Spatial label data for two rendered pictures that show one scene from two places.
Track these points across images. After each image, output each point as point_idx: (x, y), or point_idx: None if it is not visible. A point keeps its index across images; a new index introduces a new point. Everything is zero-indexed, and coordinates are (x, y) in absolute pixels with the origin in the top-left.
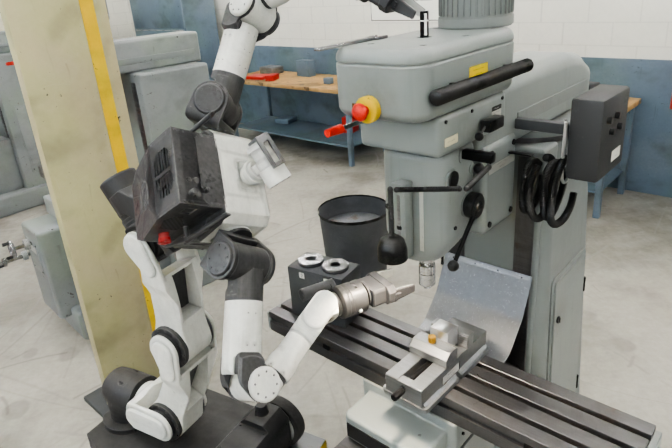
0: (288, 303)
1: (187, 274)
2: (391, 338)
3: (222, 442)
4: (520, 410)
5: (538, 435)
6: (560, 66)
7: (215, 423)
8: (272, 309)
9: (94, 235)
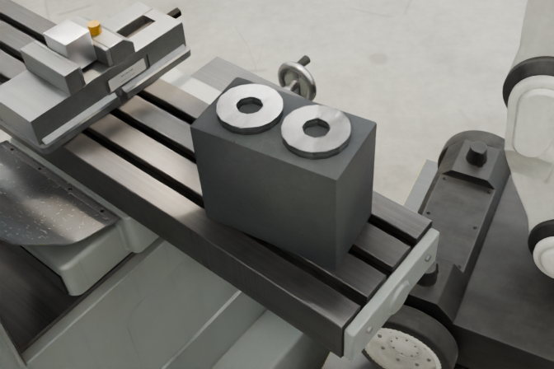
0: (391, 246)
1: None
2: (157, 144)
3: (476, 235)
4: (17, 35)
5: (18, 11)
6: None
7: (513, 286)
8: (424, 226)
9: None
